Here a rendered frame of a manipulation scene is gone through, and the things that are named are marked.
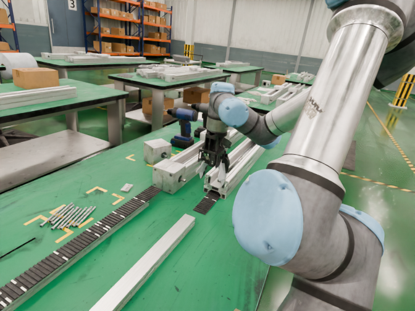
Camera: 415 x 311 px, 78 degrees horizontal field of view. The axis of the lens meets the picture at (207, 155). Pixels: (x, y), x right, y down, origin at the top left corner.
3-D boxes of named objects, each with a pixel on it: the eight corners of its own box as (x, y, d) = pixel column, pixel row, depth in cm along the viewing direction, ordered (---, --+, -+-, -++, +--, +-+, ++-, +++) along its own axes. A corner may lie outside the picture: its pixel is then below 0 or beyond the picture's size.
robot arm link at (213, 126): (213, 113, 89) (234, 118, 86) (211, 125, 91) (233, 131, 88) (203, 117, 82) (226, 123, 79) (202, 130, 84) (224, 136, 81)
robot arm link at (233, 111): (264, 117, 70) (250, 107, 80) (234, 94, 66) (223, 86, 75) (247, 140, 72) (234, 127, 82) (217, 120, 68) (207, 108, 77)
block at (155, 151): (155, 168, 119) (156, 150, 115) (143, 159, 126) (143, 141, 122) (173, 163, 125) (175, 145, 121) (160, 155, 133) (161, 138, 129)
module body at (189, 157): (184, 184, 108) (186, 167, 105) (164, 178, 112) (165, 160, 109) (244, 136, 176) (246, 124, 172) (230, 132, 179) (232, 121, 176)
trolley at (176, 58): (183, 103, 578) (186, 55, 536) (161, 99, 593) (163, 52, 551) (199, 96, 667) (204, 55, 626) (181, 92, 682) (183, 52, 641)
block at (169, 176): (177, 196, 100) (179, 175, 96) (152, 186, 104) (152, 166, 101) (189, 186, 108) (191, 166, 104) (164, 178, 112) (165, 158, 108)
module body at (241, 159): (225, 200, 102) (228, 181, 98) (202, 192, 105) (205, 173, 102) (270, 143, 169) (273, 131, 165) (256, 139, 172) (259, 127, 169)
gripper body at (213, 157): (196, 163, 88) (200, 131, 83) (207, 155, 95) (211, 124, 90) (216, 170, 85) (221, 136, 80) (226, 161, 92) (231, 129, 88)
